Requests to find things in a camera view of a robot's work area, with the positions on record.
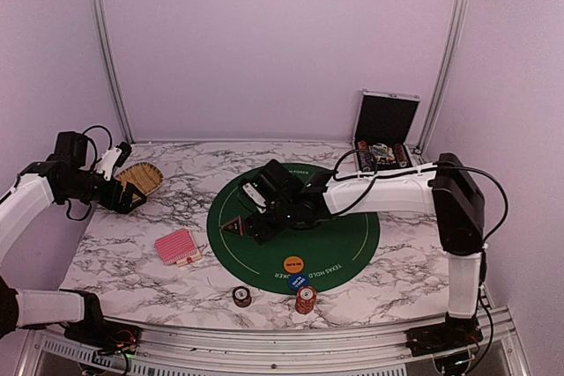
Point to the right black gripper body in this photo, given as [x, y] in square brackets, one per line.
[283, 217]

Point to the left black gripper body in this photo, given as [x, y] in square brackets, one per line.
[107, 199]

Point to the black triangular dealer button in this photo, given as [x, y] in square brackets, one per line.
[234, 226]

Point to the orange big blind button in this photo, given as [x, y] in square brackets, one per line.
[293, 265]

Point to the blue small blind button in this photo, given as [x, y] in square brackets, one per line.
[297, 281]

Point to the red poker chip stack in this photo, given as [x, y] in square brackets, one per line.
[305, 300]

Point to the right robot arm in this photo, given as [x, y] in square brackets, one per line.
[444, 189]

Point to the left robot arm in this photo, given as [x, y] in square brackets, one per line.
[63, 177]

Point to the woven bamboo tray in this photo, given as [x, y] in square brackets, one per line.
[145, 176]

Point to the red playing card deck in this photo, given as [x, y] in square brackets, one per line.
[178, 248]

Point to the round green poker mat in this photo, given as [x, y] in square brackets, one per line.
[334, 252]

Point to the black poker chip stack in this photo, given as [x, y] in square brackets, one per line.
[241, 296]

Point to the aluminium poker chip case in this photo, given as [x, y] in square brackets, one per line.
[381, 129]

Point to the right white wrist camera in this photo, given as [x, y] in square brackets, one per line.
[250, 190]

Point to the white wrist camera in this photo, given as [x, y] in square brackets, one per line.
[250, 190]
[111, 159]

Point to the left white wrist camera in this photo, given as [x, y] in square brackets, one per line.
[111, 159]

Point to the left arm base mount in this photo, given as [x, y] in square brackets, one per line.
[110, 337]

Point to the front aluminium rail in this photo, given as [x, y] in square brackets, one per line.
[381, 349]

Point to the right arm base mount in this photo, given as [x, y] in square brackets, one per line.
[439, 338]

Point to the left aluminium frame post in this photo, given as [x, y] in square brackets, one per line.
[101, 25]

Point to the aluminium frame post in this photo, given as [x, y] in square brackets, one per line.
[101, 25]
[454, 34]

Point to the right aluminium frame post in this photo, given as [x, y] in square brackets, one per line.
[454, 34]

